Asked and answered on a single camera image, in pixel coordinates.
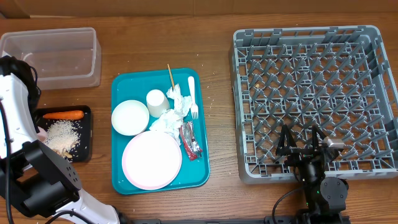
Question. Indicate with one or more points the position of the rice and nuts pile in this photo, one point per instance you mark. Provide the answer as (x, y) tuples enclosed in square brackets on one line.
[(63, 138)]

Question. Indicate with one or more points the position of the wooden skewer stick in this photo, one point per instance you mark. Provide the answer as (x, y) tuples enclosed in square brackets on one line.
[(171, 76)]

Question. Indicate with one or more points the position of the crumpled white napkin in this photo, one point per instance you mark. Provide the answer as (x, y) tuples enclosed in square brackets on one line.
[(171, 120)]

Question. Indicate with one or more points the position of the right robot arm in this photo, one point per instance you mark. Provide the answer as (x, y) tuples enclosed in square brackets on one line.
[(325, 196)]

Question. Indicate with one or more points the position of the white plastic fork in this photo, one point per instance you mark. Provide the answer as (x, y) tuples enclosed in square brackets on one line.
[(194, 107)]

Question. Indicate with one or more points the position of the grey dishwasher rack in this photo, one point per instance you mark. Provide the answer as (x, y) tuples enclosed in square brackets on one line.
[(337, 78)]

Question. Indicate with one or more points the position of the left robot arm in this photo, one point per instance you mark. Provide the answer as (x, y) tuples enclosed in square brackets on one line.
[(35, 180)]

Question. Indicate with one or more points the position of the black waste tray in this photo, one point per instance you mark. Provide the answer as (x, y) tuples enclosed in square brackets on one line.
[(82, 152)]

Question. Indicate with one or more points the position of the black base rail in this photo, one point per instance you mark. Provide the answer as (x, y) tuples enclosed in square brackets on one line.
[(265, 220)]

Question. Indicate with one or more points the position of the pale green bowl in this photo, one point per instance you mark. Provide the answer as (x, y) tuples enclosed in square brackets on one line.
[(130, 118)]

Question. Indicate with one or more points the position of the red foil wrapper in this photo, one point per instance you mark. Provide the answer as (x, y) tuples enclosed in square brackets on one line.
[(190, 143)]

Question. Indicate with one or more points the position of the teal serving tray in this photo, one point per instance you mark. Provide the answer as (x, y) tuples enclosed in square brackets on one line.
[(135, 86)]

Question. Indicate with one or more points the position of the pink round plate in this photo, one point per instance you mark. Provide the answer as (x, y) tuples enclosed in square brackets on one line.
[(151, 160)]

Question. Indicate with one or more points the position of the orange carrot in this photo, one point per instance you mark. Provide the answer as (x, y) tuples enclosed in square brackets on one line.
[(66, 115)]

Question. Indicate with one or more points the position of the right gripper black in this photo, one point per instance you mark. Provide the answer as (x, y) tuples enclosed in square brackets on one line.
[(284, 147)]

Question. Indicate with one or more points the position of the pink bowl with food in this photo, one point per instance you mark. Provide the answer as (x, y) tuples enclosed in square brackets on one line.
[(42, 134)]

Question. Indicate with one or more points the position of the clear plastic bin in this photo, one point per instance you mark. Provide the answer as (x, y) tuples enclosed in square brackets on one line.
[(63, 58)]

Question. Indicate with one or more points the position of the white paper cup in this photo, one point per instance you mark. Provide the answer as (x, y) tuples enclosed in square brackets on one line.
[(157, 103)]

